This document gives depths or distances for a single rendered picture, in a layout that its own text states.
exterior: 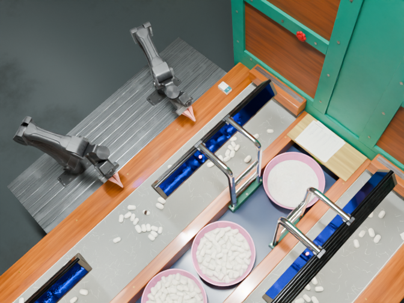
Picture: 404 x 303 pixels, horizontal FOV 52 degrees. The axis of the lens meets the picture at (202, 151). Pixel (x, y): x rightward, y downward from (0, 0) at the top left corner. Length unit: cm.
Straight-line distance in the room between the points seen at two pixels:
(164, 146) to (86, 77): 145
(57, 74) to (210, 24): 123
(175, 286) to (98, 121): 94
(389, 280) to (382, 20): 99
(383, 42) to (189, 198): 100
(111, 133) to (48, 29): 170
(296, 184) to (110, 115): 101
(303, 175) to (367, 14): 80
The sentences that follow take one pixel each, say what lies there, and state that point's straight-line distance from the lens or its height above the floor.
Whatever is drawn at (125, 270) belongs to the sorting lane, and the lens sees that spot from 186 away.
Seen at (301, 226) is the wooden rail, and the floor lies 76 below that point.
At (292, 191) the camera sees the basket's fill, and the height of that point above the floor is 74.
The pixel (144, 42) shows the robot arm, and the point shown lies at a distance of 189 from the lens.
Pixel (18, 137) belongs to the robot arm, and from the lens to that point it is 184.
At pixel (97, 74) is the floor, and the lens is 326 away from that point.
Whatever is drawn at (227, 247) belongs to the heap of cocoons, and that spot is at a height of 75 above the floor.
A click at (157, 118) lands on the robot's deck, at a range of 215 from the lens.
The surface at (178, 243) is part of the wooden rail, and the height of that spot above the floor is 77.
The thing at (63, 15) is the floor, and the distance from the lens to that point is 374.
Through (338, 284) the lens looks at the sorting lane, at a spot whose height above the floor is 74.
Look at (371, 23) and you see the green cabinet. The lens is 143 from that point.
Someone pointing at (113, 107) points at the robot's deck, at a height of 67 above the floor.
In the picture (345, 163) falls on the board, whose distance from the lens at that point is 192.
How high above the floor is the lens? 251
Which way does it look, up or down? 65 degrees down
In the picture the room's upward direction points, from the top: 14 degrees counter-clockwise
